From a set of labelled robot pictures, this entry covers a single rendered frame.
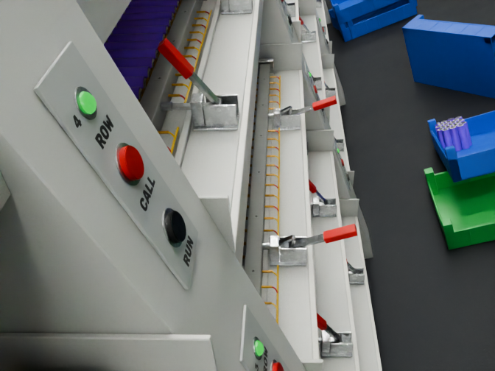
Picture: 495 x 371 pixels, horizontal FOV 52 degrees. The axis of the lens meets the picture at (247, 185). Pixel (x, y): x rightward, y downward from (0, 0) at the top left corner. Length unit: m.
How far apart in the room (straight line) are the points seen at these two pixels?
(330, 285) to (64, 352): 0.56
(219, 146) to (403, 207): 0.97
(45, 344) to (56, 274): 0.05
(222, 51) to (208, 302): 0.36
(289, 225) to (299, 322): 0.14
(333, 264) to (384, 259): 0.45
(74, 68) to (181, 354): 0.14
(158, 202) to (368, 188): 1.21
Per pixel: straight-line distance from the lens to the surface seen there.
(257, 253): 0.55
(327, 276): 0.80
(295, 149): 0.73
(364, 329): 0.97
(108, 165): 0.22
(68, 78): 0.22
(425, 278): 1.20
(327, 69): 1.72
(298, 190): 0.66
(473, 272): 1.20
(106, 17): 0.30
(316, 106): 0.76
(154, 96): 0.47
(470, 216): 1.30
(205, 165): 0.41
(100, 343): 0.26
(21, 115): 0.19
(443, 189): 1.37
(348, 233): 0.55
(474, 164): 1.22
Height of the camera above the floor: 0.94
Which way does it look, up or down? 35 degrees down
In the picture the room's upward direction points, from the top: 28 degrees counter-clockwise
